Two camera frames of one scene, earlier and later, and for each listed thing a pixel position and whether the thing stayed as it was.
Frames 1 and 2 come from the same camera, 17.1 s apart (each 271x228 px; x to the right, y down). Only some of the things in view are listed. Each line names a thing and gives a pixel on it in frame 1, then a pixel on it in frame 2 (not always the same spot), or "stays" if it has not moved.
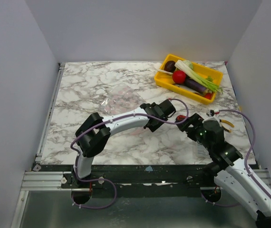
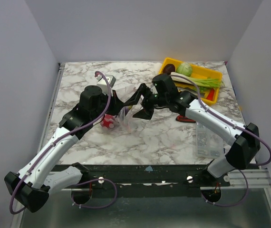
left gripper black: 153,105 -> 117,103
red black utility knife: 180,118 stays
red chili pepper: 208,95 stays
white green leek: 208,83 -> 180,77
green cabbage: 189,63 -> 184,68
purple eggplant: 194,85 -> 127,109
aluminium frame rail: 50,112 stays
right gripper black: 186,124 -> 146,102
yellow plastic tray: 165,80 -> 216,95
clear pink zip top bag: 121,98 stays
